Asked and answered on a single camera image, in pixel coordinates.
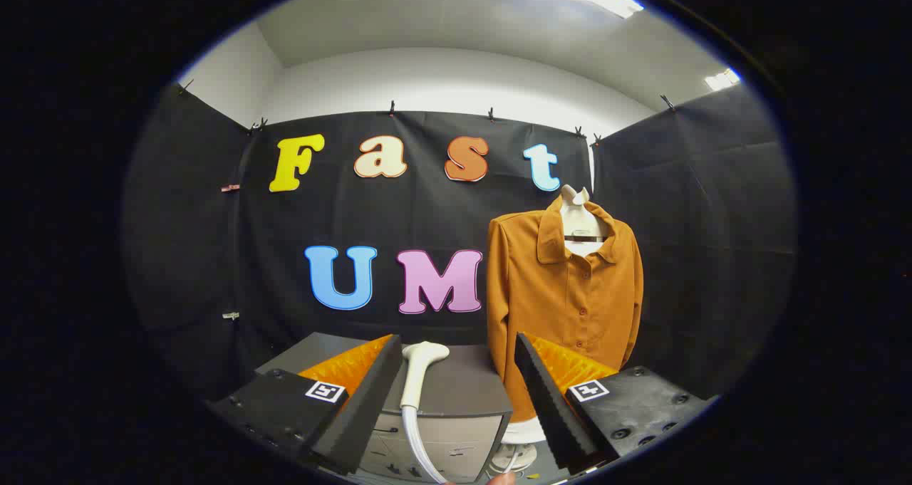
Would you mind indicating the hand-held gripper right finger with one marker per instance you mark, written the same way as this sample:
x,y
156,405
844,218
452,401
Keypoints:
x,y
545,399

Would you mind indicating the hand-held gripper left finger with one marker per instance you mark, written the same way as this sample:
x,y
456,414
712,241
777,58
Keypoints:
x,y
370,399

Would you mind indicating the orange button shirt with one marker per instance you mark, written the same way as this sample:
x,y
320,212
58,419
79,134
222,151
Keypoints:
x,y
570,307

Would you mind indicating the white clothes hanger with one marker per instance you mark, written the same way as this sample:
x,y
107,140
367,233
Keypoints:
x,y
578,218

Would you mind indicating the grey cabinet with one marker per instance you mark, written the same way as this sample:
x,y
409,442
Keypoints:
x,y
463,392

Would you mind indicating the row of black cloth clips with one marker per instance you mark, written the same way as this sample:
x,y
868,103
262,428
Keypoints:
x,y
391,109

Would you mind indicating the small ceiling light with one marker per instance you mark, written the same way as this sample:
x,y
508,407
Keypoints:
x,y
722,79

